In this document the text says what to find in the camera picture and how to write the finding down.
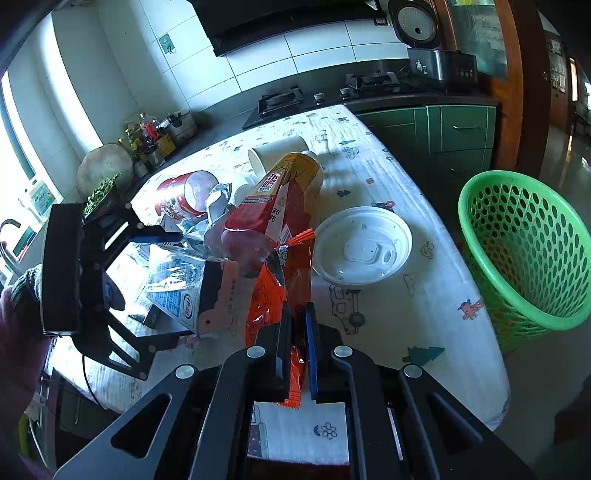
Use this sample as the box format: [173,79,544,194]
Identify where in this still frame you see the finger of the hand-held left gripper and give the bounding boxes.
[81,203,185,278]
[73,279,182,380]

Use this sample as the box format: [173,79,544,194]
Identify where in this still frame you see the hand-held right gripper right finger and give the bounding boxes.
[302,302,536,480]

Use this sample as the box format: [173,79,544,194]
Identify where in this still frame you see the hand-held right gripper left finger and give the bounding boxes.
[53,300,297,480]

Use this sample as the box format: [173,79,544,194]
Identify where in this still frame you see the orange snack wrapper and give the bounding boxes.
[245,228,317,409]

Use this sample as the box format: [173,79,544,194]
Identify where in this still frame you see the white blue milk carton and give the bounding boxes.
[137,242,239,336]

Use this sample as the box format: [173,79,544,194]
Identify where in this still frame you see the green plastic basket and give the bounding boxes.
[456,169,591,354]

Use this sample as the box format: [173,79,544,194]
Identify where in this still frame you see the person's left hand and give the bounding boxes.
[9,264,45,311]

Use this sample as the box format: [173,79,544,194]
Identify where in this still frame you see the metal faucet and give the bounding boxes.
[0,219,22,278]

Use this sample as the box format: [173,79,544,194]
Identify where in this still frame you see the green vegetables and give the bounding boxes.
[82,172,122,219]

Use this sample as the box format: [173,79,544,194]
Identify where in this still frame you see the red instant noodle bowl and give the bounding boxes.
[154,170,219,223]

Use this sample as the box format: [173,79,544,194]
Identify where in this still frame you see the white detergent jug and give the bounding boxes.
[30,179,57,214]

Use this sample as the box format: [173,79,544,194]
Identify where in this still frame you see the round wooden cutting board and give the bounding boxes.
[76,143,135,200]

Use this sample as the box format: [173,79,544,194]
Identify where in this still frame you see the silver foil bag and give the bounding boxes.
[177,182,237,260]

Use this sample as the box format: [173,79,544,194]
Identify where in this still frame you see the cluster of condiment bottles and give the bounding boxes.
[117,113,177,170]

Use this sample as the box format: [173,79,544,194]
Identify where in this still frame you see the printed white tablecloth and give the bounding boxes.
[44,104,512,468]

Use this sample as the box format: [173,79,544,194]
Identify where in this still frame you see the red plastic wrapper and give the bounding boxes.
[221,226,280,279]

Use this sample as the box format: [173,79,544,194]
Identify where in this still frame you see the steel pot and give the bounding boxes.
[161,109,199,144]

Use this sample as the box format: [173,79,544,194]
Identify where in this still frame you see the small white paper cup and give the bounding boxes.
[232,173,260,209]

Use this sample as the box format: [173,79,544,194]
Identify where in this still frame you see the white plastic lid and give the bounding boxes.
[311,206,413,286]

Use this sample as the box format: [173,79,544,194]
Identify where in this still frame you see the black gas stove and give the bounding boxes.
[242,71,403,131]

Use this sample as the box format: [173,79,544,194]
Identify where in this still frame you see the black range hood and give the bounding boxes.
[187,0,389,58]

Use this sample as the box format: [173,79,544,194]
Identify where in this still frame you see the green kitchen cabinet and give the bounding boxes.
[346,104,498,200]

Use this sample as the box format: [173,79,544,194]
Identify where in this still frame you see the black rice cooker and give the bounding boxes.
[386,0,479,92]

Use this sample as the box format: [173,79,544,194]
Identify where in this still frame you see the brown wooden door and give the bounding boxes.
[434,0,556,180]

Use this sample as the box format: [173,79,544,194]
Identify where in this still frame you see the black cable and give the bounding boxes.
[82,352,110,410]

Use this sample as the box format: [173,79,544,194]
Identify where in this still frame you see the wall poster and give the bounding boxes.
[547,39,567,91]

